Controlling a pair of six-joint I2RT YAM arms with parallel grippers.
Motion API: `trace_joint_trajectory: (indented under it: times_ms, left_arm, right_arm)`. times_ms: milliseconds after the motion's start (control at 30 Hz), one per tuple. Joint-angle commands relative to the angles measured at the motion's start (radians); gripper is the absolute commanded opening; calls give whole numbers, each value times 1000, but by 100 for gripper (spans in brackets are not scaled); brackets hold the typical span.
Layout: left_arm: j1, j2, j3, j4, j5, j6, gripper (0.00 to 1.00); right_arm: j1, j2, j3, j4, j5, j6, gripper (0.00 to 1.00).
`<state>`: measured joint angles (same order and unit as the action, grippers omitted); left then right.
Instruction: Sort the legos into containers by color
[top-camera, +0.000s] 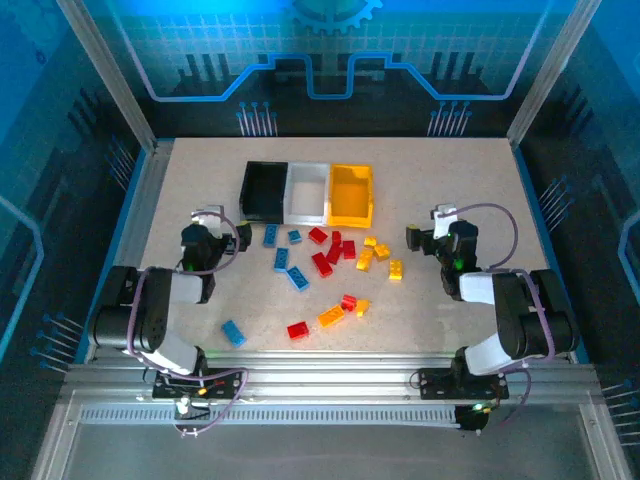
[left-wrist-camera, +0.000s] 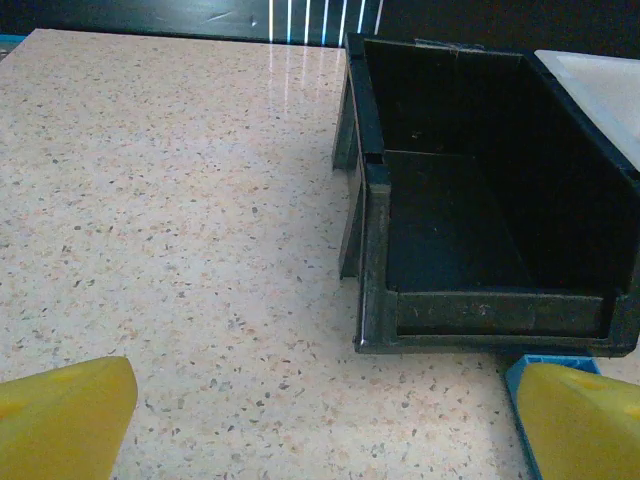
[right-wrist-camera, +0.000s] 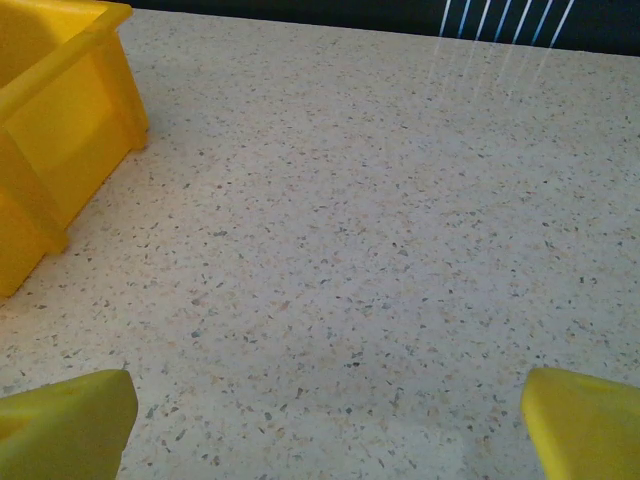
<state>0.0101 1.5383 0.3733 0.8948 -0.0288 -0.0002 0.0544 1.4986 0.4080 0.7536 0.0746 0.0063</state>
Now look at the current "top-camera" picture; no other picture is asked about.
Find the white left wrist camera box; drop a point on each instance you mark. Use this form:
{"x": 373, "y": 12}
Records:
{"x": 216, "y": 224}

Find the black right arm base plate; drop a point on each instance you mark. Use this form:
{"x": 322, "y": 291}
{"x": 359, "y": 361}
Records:
{"x": 435, "y": 385}

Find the yellow plastic bin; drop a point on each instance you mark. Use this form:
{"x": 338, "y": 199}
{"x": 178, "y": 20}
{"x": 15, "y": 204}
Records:
{"x": 350, "y": 197}

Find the small white connector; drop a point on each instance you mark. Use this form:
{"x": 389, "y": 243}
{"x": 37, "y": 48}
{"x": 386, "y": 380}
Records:
{"x": 183, "y": 406}

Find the blue side edge strip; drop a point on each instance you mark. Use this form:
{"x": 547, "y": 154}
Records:
{"x": 544, "y": 240}

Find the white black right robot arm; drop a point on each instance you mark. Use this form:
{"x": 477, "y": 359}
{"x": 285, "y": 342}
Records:
{"x": 530, "y": 310}

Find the grey base panel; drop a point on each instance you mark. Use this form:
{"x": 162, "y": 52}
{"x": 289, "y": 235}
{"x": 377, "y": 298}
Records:
{"x": 320, "y": 455}

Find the black plastic bin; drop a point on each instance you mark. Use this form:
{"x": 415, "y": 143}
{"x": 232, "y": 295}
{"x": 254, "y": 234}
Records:
{"x": 262, "y": 192}

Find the red sloped lego brick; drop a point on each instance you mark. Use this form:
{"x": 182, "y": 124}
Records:
{"x": 348, "y": 302}

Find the black round controller box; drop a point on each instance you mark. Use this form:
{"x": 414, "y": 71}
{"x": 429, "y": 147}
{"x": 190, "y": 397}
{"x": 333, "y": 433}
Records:
{"x": 472, "y": 420}

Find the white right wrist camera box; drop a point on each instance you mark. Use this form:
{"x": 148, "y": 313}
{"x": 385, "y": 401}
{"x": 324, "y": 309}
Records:
{"x": 442, "y": 225}

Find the aluminium corner post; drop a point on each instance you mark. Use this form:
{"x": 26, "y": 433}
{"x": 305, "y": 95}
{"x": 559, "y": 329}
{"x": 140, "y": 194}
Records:
{"x": 111, "y": 70}
{"x": 551, "y": 70}

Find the white plastic bin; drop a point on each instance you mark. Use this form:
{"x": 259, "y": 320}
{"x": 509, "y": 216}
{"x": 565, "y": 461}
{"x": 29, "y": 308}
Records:
{"x": 307, "y": 195}

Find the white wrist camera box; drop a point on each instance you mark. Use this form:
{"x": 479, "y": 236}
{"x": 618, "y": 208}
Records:
{"x": 216, "y": 224}
{"x": 442, "y": 225}

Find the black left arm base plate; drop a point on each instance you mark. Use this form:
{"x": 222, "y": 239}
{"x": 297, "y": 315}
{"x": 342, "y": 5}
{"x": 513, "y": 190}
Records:
{"x": 220, "y": 390}

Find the aluminium side frame rail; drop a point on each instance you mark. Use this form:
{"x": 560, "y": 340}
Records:
{"x": 150, "y": 175}

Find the small blue lego brick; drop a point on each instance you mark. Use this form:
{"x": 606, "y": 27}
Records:
{"x": 294, "y": 236}

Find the long blue lego brick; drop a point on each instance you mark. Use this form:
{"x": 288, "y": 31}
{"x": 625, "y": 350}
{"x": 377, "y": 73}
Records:
{"x": 298, "y": 279}
{"x": 270, "y": 235}
{"x": 281, "y": 259}
{"x": 233, "y": 333}

